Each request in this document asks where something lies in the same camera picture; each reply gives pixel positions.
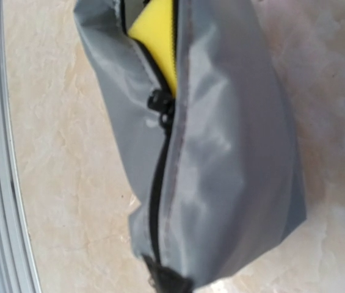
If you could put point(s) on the grey zip pouch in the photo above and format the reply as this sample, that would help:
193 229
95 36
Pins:
216 167

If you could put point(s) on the yellow sponge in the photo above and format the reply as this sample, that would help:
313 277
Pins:
156 28

